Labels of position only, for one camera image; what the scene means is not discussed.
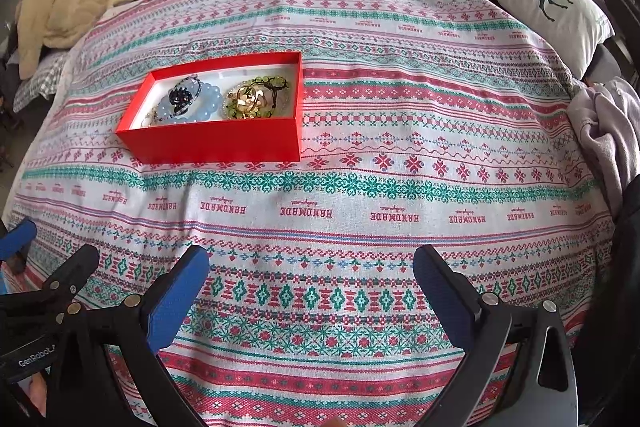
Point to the ornate gold charm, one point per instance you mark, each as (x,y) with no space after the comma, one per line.
(255,107)

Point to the white deer print pillow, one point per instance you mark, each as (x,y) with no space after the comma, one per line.
(545,2)

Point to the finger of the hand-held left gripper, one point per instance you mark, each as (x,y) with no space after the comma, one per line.
(75,269)
(17,242)

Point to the dark chair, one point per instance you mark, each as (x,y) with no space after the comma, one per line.
(620,22)

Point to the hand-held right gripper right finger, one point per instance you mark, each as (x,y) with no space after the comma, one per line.
(440,287)

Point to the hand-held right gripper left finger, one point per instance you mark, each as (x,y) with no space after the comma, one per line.
(180,302)

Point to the red cardboard box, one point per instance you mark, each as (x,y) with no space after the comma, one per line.
(210,142)

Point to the lavender fleece cloth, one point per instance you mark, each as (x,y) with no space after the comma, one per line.
(605,132)

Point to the patterned red green blanket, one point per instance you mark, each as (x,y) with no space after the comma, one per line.
(375,157)

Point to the grey checkered bed sheet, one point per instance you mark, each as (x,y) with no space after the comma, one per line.
(40,79)

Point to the gold hoop earring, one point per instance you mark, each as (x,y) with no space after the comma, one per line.
(245,93)

